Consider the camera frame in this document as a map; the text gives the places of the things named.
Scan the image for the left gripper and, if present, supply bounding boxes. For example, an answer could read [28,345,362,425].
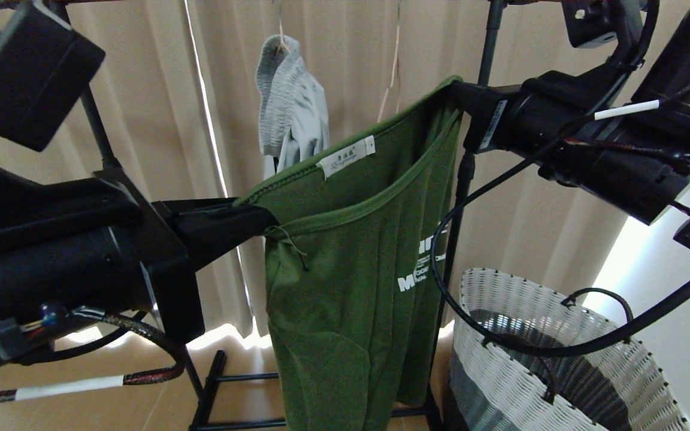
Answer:
[0,171,280,375]

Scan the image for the pink clothes hanger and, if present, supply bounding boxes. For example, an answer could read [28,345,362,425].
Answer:
[276,0,293,56]
[377,0,404,124]

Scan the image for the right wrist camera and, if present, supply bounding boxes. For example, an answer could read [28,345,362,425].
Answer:
[525,0,645,99]

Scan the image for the pale grey shorts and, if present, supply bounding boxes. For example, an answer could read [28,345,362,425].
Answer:
[255,35,331,180]

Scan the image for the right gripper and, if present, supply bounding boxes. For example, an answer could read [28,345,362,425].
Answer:
[462,84,690,226]

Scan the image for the white laundry basket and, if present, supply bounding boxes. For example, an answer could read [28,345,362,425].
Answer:
[444,268,690,431]

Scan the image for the green garment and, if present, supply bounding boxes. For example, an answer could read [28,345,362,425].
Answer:
[234,75,465,431]

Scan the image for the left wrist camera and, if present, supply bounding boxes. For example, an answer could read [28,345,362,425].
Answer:
[0,0,142,258]

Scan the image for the black clothes rack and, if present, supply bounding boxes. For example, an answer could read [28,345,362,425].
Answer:
[0,0,509,431]

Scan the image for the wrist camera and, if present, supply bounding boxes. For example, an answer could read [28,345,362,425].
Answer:
[0,0,142,258]
[525,0,645,99]

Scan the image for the black cable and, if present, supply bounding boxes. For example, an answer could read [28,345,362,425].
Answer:
[16,310,149,366]
[0,311,187,411]
[431,120,690,360]

